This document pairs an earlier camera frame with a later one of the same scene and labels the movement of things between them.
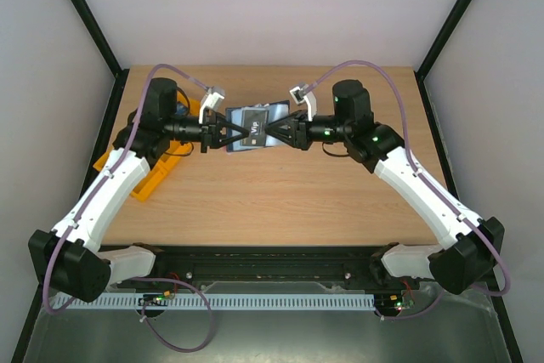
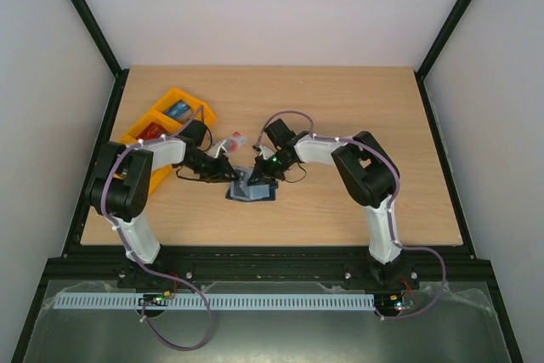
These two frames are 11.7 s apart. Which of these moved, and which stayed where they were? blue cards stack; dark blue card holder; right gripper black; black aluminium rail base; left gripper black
Moved: right gripper black; left gripper black; dark blue card holder
Stayed: blue cards stack; black aluminium rail base
